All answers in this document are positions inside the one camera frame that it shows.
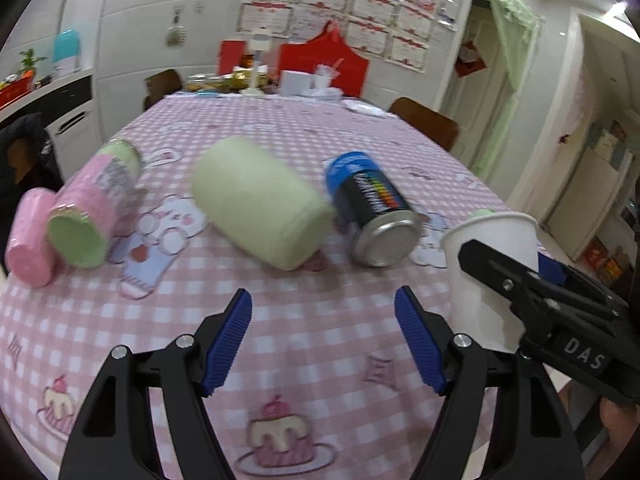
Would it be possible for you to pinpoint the white paper cup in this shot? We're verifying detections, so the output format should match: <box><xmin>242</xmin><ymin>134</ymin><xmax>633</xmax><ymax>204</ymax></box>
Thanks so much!
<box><xmin>440</xmin><ymin>212</ymin><xmax>538</xmax><ymax>353</ymax></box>

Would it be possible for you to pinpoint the pink plastic cup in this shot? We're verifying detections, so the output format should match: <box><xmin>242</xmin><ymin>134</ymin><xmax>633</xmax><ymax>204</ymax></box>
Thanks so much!
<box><xmin>4</xmin><ymin>188</ymin><xmax>56</xmax><ymax>288</ymax></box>

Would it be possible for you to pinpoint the plastic drink cup with straw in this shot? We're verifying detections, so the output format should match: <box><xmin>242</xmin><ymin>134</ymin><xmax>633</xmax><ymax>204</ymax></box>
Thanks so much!
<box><xmin>312</xmin><ymin>58</ymin><xmax>344</xmax><ymax>90</ymax></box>

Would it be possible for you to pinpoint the green clear tape roll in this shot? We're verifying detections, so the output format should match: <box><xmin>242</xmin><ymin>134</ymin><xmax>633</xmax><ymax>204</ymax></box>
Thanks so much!
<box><xmin>469</xmin><ymin>208</ymin><xmax>497</xmax><ymax>219</ymax></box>

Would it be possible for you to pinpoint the black blue metal can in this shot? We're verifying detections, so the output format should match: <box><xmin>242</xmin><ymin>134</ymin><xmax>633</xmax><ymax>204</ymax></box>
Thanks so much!
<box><xmin>326</xmin><ymin>151</ymin><xmax>423</xmax><ymax>268</ymax></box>

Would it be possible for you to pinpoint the pink checkered tablecloth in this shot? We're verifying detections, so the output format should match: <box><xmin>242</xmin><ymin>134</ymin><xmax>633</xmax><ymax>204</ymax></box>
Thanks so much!
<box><xmin>1</xmin><ymin>96</ymin><xmax>504</xmax><ymax>479</ymax></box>

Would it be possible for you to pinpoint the brown wooden chair right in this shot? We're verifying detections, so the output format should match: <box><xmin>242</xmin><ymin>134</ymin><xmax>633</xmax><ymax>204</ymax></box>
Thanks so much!
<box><xmin>388</xmin><ymin>96</ymin><xmax>460</xmax><ymax>152</ymax></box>

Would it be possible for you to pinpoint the brown wooden chair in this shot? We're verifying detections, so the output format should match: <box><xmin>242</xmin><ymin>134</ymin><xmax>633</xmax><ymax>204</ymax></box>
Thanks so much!
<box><xmin>388</xmin><ymin>96</ymin><xmax>460</xmax><ymax>152</ymax></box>
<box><xmin>143</xmin><ymin>68</ymin><xmax>182</xmax><ymax>112</ymax></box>

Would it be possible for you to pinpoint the pink green labelled can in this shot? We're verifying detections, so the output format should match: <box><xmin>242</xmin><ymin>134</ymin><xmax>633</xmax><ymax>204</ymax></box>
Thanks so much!
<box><xmin>46</xmin><ymin>138</ymin><xmax>143</xmax><ymax>268</ymax></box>

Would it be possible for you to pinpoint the pale green towel roll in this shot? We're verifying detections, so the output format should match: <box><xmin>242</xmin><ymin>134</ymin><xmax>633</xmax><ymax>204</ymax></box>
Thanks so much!
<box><xmin>191</xmin><ymin>136</ymin><xmax>334</xmax><ymax>271</ymax></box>

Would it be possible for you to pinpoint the black jacket on chair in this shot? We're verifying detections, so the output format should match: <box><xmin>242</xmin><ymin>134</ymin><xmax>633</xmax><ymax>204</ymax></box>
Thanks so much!
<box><xmin>0</xmin><ymin>113</ymin><xmax>63</xmax><ymax>274</ymax></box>

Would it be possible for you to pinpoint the green lace door curtain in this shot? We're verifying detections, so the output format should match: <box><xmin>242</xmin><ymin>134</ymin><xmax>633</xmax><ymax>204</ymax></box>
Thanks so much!
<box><xmin>472</xmin><ymin>0</ymin><xmax>541</xmax><ymax>181</ymax></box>

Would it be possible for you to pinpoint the white square box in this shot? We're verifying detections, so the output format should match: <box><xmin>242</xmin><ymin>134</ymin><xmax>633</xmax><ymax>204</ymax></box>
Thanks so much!
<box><xmin>279</xmin><ymin>70</ymin><xmax>314</xmax><ymax>96</ymax></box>

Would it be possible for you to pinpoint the red gift bag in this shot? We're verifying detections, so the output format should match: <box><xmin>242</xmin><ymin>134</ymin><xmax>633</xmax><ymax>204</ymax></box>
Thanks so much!
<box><xmin>277</xmin><ymin>21</ymin><xmax>369</xmax><ymax>98</ymax></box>

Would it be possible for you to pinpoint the brown wooden chair left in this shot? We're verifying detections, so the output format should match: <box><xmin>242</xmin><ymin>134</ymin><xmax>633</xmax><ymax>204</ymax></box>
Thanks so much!
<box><xmin>143</xmin><ymin>68</ymin><xmax>182</xmax><ymax>112</ymax></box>

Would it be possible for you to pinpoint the potted green plant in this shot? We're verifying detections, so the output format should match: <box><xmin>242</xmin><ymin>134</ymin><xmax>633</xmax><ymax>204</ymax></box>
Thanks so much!
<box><xmin>0</xmin><ymin>48</ymin><xmax>47</xmax><ymax>108</ymax></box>

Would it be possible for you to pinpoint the turquoise white humidifier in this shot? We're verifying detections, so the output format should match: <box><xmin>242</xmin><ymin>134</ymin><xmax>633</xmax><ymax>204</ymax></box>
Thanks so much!
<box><xmin>52</xmin><ymin>28</ymin><xmax>81</xmax><ymax>79</ymax></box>

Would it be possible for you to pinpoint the white desk lamp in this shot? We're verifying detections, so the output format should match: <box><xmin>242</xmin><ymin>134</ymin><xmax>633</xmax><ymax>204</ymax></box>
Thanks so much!
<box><xmin>241</xmin><ymin>28</ymin><xmax>271</xmax><ymax>98</ymax></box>

